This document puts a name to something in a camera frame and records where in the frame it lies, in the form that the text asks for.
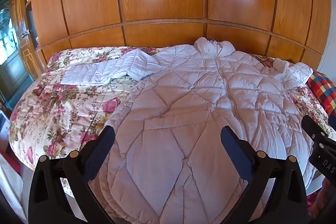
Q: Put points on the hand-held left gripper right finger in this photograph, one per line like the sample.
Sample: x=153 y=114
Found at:
x=235 y=151

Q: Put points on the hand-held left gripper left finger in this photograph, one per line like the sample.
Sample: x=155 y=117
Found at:
x=99 y=151

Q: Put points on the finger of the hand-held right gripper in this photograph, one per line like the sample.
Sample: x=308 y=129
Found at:
x=311 y=128

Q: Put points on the white quilted puffer jacket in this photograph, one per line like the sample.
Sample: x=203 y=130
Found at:
x=189 y=98

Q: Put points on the colourful plaid cloth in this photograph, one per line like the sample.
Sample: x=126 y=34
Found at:
x=325 y=92

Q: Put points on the pink patterned cloth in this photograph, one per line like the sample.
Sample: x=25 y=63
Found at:
x=323 y=195

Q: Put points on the floral bedspread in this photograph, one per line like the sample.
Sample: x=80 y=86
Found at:
x=60 y=108

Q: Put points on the red cloth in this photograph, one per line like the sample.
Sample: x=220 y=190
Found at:
x=10 y=165

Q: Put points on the white panel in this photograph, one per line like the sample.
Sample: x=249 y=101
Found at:
x=9 y=182

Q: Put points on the wooden glass-door cabinet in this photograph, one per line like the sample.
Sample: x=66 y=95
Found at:
x=15 y=56

